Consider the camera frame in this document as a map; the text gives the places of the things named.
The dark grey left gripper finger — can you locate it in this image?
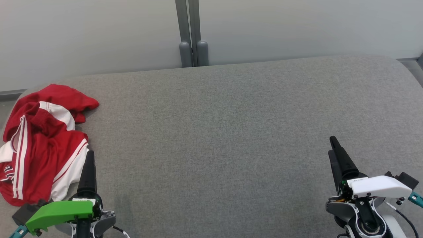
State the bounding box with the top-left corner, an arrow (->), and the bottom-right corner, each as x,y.
77,150 -> 97,196

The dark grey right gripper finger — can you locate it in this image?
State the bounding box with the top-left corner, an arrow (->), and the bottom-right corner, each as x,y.
330,136 -> 359,180
328,150 -> 342,192

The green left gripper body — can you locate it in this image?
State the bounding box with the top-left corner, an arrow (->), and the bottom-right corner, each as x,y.
26,193 -> 103,238

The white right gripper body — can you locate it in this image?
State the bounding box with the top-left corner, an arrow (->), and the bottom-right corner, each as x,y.
338,174 -> 413,201

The red jersey with white sleeves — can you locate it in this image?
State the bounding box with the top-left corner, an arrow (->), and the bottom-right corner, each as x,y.
0,106 -> 90,207

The teal right camera cable plug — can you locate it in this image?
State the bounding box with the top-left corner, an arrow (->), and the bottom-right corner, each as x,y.
408,191 -> 423,209

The teal camera cable plug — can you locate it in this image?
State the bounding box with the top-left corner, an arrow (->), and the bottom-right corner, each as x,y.
408,191 -> 423,209
8,225 -> 29,238

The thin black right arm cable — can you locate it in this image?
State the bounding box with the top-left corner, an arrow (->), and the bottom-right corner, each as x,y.
385,202 -> 419,238

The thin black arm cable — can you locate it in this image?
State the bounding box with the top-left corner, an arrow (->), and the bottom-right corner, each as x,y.
112,225 -> 131,238
385,202 -> 419,238

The teal left camera cable plug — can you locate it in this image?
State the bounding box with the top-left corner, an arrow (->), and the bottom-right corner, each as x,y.
8,225 -> 29,238

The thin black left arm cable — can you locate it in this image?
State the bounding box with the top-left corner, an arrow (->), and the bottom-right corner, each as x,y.
112,225 -> 131,238

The grey partition base rail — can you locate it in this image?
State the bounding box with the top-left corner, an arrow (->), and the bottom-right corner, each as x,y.
0,89 -> 27,101
397,53 -> 423,80

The grey partition post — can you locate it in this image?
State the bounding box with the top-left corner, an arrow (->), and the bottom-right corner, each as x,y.
188,0 -> 209,66
175,0 -> 193,68

